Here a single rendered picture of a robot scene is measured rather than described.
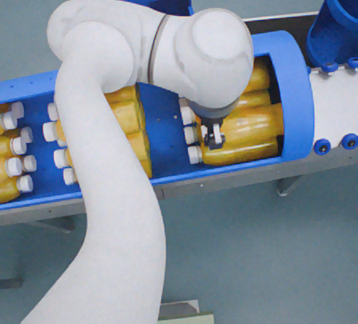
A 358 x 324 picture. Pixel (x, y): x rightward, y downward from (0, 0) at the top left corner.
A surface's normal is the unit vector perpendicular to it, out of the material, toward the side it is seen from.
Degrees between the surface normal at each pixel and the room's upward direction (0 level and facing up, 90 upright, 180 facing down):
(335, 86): 0
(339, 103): 0
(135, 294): 58
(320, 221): 0
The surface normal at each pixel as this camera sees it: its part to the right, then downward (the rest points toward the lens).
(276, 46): -0.11, -0.64
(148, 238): 0.67, -0.61
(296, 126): 0.08, 0.48
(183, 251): -0.04, -0.25
